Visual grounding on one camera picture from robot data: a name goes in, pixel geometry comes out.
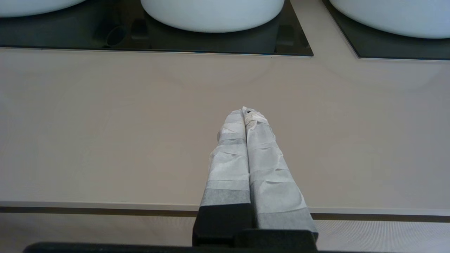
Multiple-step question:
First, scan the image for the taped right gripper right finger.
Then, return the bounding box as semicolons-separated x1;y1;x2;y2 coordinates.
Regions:
243;106;319;243

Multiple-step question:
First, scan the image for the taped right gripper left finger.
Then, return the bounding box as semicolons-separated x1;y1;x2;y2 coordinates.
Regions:
193;109;253;246

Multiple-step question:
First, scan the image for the white cooking pot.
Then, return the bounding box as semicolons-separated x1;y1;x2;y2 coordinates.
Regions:
141;0;285;33
330;0;450;39
0;0;86;18

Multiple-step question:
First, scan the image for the black glass induction cooktop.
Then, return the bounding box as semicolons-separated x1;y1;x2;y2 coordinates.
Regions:
322;0;450;61
0;0;314;57

